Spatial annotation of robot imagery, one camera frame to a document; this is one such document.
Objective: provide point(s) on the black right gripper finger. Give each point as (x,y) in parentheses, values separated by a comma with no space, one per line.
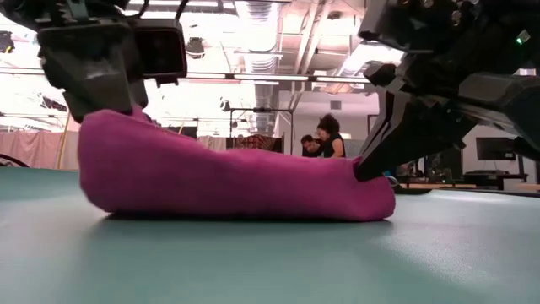
(413,135)
(376,122)

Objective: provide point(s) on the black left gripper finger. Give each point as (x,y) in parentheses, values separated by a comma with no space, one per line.
(138,95)

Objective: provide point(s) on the magenta towel with white label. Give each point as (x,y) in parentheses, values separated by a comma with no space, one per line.
(219,186)

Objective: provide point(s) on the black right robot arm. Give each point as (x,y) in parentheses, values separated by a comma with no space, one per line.
(485,21)

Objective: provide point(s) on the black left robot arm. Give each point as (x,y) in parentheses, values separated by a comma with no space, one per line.
(25,12)

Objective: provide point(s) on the black computer monitor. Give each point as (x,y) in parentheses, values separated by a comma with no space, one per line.
(187,131)
(449,166)
(495,148)

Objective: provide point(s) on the person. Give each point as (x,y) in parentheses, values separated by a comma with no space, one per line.
(333,143)
(311,148)

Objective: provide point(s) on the black ceiling dome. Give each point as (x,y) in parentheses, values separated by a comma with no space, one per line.
(195,47)

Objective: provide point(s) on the black desk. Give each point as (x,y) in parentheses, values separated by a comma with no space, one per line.
(493,176)

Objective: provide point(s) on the white hanging cloth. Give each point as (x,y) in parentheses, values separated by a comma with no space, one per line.
(211,142)

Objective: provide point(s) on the small black spotlight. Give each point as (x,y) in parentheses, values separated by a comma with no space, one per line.
(225,104)

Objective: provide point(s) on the pink curtain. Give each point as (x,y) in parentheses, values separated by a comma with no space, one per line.
(25,150)

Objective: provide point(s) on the long ceiling light strip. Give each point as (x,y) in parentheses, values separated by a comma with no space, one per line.
(270,77)

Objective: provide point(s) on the patterned orange tapestry cloth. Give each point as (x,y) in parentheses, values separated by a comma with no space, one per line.
(257,142)

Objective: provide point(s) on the green table mat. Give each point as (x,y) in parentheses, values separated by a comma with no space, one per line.
(270,262)

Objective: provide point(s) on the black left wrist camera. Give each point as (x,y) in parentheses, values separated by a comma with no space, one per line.
(162,50)

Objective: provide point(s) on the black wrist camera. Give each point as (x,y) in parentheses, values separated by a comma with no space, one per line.
(388,21)
(162,50)

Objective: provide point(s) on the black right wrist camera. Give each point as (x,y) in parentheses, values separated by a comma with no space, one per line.
(388,21)

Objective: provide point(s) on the black metal gantry frame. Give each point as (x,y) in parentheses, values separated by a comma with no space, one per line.
(261,110)

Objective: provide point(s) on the silver ventilation duct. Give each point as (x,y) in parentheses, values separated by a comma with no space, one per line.
(261,63)

